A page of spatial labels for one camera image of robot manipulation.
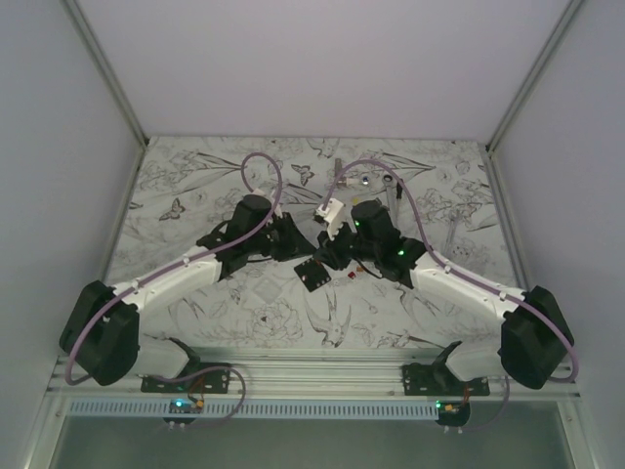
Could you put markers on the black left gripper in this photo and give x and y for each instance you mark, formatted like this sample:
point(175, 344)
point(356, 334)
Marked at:
point(296, 246)

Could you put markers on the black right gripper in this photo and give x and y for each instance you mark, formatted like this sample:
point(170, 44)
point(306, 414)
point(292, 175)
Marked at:
point(328, 251)

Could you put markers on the black fuse box base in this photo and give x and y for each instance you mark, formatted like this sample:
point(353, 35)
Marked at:
point(312, 274)

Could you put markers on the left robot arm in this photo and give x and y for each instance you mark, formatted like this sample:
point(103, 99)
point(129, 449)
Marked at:
point(104, 333)

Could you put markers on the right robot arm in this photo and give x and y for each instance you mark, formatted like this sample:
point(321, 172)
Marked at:
point(534, 337)

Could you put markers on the clear plastic fuse box cover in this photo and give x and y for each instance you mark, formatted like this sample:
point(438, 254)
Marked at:
point(267, 290)

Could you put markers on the ratchet wrench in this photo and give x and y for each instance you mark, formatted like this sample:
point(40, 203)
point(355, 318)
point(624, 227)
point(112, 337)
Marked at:
point(389, 183)

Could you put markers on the silver open end wrench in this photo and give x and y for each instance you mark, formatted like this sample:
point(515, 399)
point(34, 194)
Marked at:
point(453, 222)

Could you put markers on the right controller board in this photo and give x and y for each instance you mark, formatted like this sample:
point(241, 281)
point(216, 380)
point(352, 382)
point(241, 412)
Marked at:
point(451, 408)

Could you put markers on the controller board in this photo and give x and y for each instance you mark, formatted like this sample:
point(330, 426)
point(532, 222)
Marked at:
point(451, 408)
point(185, 406)

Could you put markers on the left controller board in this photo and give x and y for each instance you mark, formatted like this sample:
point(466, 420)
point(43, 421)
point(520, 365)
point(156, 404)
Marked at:
point(185, 406)

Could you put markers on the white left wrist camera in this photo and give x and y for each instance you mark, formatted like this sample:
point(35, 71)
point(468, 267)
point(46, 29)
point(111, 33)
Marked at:
point(274, 198)

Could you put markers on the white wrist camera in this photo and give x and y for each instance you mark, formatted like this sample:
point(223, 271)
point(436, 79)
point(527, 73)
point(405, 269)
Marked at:
point(274, 198)
point(333, 214)

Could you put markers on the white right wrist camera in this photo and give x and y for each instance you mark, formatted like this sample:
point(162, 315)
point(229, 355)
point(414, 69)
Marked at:
point(333, 214)

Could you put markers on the metal bracket block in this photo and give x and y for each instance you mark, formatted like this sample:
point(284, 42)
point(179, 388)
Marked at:
point(340, 178)

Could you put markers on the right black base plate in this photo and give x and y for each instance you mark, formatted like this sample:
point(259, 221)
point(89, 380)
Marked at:
point(436, 380)

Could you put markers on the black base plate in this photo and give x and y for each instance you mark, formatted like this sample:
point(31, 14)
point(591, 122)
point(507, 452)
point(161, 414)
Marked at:
point(436, 380)
point(198, 379)

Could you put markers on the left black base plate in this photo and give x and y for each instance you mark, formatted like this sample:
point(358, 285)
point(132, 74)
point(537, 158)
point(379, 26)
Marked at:
point(198, 379)

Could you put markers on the aluminium frame rail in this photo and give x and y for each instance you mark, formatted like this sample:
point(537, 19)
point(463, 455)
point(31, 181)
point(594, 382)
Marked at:
point(316, 373)

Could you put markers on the white slotted cable duct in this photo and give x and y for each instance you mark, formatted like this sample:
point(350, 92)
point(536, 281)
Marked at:
point(260, 409)

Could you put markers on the left aluminium corner post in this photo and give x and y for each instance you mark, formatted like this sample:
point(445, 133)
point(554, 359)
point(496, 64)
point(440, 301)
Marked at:
point(97, 54)

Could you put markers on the aluminium corner post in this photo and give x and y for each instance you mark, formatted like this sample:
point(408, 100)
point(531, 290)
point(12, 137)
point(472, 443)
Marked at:
point(538, 68)
point(97, 54)

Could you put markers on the right aluminium corner post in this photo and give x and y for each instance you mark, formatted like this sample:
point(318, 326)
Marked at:
point(538, 68)

